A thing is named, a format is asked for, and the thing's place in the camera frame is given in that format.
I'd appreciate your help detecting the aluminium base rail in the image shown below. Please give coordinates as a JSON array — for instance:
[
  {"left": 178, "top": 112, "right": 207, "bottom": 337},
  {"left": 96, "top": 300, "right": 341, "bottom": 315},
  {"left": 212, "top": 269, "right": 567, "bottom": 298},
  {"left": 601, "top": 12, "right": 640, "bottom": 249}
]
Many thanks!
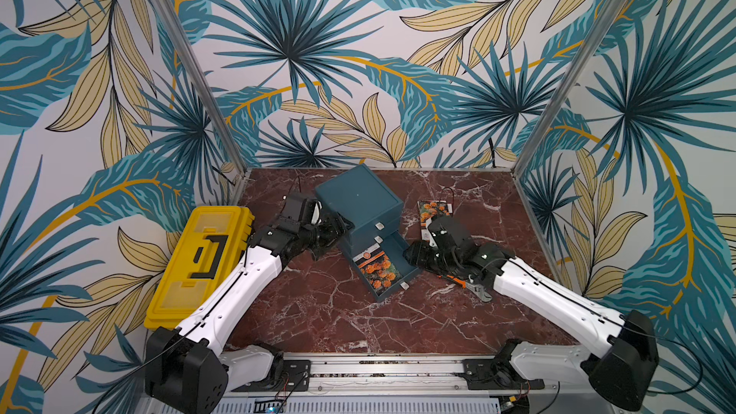
[{"left": 137, "top": 353, "right": 628, "bottom": 414}]

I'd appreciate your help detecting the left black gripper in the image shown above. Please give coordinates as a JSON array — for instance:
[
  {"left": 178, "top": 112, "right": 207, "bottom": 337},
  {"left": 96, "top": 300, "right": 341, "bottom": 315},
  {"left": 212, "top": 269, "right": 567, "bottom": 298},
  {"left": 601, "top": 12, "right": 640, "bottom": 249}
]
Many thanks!
[{"left": 299, "top": 210, "right": 355, "bottom": 257}]

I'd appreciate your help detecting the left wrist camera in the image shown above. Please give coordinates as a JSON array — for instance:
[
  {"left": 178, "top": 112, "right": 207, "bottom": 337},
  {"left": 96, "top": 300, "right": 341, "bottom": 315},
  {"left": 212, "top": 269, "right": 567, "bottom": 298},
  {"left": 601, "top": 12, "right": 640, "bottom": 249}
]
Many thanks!
[{"left": 281, "top": 193, "right": 320, "bottom": 231}]

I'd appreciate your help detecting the teal bottom drawer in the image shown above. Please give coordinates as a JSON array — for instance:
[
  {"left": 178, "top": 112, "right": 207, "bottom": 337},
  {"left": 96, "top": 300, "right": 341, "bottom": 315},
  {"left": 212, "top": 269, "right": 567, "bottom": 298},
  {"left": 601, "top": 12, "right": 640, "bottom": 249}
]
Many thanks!
[{"left": 351, "top": 233, "right": 420, "bottom": 303}]

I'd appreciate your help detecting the yellow plastic toolbox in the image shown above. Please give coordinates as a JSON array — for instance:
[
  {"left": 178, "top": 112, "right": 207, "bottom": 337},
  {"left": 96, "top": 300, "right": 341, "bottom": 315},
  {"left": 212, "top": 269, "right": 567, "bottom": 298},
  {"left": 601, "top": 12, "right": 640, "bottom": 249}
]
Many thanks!
[{"left": 144, "top": 206, "right": 254, "bottom": 331}]

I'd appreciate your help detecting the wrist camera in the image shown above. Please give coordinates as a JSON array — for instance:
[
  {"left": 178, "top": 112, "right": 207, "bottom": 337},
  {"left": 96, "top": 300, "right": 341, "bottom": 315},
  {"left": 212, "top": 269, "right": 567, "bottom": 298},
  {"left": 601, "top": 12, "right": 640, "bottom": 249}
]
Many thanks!
[
  {"left": 281, "top": 193, "right": 320, "bottom": 231},
  {"left": 427, "top": 216, "right": 475, "bottom": 251}
]

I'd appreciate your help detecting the orange adjustable wrench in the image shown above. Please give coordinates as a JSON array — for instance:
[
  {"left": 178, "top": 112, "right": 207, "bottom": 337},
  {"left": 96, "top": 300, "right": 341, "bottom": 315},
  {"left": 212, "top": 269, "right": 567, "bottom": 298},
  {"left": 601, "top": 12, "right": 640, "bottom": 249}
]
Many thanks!
[{"left": 446, "top": 276, "right": 493, "bottom": 303}]

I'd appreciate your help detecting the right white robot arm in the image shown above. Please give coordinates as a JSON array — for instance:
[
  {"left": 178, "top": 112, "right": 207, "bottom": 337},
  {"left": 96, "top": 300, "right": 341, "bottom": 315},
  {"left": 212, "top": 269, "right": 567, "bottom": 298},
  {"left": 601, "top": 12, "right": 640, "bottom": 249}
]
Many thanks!
[{"left": 404, "top": 241, "right": 659, "bottom": 411}]

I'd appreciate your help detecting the teal drawer cabinet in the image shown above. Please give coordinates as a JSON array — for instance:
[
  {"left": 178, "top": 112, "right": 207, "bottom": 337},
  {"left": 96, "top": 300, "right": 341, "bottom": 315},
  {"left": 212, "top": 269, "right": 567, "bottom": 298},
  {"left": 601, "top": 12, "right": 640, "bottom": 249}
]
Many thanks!
[{"left": 315, "top": 165, "right": 404, "bottom": 259}]

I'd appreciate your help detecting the orange flower seed bag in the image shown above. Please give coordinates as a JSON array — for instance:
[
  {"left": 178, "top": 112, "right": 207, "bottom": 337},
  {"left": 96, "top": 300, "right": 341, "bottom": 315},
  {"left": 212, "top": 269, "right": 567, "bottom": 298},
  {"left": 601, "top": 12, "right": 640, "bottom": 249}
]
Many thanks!
[
  {"left": 417, "top": 200, "right": 453, "bottom": 228},
  {"left": 353, "top": 245, "right": 402, "bottom": 293}
]

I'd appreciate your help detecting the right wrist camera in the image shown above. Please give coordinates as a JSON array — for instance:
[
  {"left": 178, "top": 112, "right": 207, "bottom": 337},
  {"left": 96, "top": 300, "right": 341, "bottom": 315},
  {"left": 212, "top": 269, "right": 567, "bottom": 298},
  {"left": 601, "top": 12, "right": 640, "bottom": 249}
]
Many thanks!
[{"left": 427, "top": 216, "right": 475, "bottom": 251}]

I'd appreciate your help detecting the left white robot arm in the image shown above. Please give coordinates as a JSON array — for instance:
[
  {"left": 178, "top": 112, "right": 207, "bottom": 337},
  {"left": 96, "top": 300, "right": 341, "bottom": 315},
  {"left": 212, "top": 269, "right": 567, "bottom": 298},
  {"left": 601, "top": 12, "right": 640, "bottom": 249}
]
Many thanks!
[{"left": 142, "top": 213, "right": 354, "bottom": 413}]

